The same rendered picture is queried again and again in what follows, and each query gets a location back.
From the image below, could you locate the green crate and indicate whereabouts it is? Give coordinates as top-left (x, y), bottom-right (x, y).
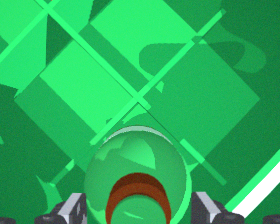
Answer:
top-left (0, 0), bottom-right (280, 224)

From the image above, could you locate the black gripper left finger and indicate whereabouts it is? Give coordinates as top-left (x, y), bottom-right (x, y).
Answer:
top-left (0, 193), bottom-right (87, 224)

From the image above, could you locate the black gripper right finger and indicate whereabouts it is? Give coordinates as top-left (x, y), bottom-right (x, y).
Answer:
top-left (191, 192), bottom-right (280, 224)

